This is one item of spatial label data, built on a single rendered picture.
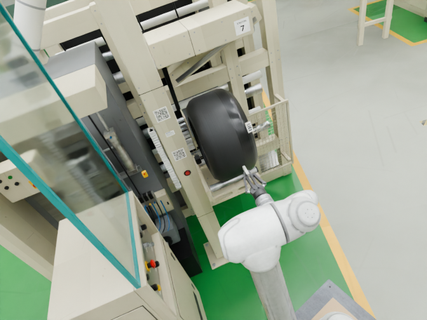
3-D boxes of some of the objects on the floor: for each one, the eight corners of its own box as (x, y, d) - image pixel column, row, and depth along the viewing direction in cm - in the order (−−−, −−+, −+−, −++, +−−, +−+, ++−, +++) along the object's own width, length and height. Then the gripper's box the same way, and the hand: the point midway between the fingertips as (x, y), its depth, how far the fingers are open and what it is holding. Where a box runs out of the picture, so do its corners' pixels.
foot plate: (212, 270, 245) (211, 268, 244) (203, 244, 265) (203, 243, 264) (241, 256, 247) (240, 255, 246) (230, 232, 268) (229, 231, 266)
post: (217, 260, 251) (23, -146, 87) (212, 247, 261) (31, -137, 98) (230, 253, 252) (65, -158, 89) (225, 241, 262) (68, -149, 99)
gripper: (272, 189, 151) (253, 159, 166) (250, 199, 150) (232, 167, 165) (273, 197, 156) (254, 166, 172) (251, 206, 155) (234, 175, 171)
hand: (246, 171), depth 166 cm, fingers closed
